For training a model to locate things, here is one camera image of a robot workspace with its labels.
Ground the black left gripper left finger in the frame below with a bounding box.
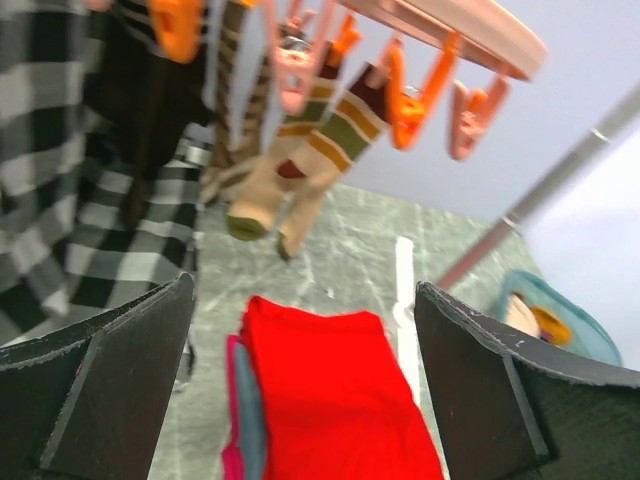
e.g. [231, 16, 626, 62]
[1, 274, 195, 480]

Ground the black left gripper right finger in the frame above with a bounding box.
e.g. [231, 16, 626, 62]
[414, 282, 639, 480]

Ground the orange hanger clip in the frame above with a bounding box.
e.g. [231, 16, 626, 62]
[382, 32, 462, 150]
[147, 0, 205, 64]

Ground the pink round sock hanger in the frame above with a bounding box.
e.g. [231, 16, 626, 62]
[84, 0, 550, 162]

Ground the pink hanger clip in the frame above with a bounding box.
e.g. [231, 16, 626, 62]
[448, 74, 510, 161]

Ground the yellow sock in basket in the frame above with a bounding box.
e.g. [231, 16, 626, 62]
[529, 305, 572, 346]

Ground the beige sock in basket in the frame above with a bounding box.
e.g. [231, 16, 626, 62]
[505, 294, 541, 338]

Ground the teal plastic basket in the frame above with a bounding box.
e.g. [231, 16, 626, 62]
[492, 270, 623, 366]

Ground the black white checkered shirt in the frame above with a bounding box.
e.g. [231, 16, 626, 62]
[1, 1, 201, 344]

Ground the pink folded cloth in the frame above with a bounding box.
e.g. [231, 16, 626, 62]
[221, 335, 244, 480]

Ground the grey folded cloth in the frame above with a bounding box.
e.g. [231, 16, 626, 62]
[233, 343, 267, 480]

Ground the red folded cloth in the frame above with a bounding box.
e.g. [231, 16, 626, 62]
[241, 296, 443, 479]

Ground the striped beige sock right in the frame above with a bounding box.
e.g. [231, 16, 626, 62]
[278, 174, 332, 261]

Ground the striped beige sock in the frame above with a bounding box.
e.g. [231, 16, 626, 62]
[227, 63, 389, 241]
[278, 174, 332, 261]

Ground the striped beige sock left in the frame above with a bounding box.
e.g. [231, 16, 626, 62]
[227, 63, 389, 241]

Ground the silver clothes rack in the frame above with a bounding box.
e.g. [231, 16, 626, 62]
[436, 84, 639, 289]

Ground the brown striped sock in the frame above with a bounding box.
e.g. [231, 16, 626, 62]
[200, 1, 272, 205]

